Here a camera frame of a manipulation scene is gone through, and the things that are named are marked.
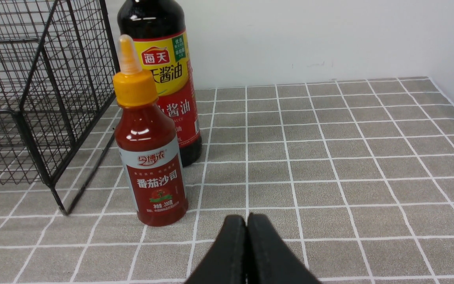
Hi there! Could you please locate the red label soy sauce bottle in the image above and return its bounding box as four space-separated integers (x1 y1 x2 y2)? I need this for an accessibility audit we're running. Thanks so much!
117 0 202 167

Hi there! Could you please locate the black wire mesh shelf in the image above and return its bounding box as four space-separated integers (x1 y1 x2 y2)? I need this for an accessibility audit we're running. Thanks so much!
0 0 120 216

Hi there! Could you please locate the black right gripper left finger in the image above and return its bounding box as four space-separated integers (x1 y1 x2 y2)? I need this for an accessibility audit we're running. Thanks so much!
186 215 247 284

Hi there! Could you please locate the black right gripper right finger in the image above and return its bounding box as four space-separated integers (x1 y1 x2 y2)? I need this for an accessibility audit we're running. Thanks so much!
247 213 320 284

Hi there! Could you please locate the grey checkered tablecloth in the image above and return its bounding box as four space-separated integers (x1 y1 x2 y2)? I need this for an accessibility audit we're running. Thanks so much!
0 77 454 284

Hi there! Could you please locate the red ketchup squeeze bottle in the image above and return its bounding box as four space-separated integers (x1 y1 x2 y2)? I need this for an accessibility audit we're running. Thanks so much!
112 35 188 227

